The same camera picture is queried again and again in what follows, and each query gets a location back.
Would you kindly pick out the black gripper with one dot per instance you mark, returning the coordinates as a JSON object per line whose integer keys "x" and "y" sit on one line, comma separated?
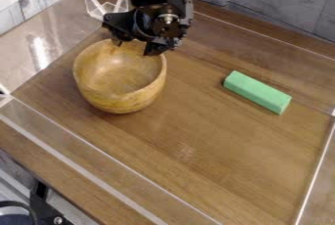
{"x": 156, "y": 27}

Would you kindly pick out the wooden bowl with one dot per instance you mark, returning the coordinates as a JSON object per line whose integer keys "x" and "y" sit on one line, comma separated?
{"x": 118, "y": 79}

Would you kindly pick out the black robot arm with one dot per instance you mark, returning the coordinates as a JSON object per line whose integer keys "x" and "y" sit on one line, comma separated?
{"x": 183, "y": 7}

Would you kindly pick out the green rectangular block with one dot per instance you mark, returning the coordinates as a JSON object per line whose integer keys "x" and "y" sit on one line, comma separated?
{"x": 260, "y": 93}

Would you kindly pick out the black table clamp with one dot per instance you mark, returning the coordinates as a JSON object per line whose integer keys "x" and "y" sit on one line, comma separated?
{"x": 38, "y": 212}

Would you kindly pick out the clear acrylic tray wall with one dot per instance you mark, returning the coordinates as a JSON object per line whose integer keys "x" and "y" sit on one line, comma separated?
{"x": 204, "y": 158}

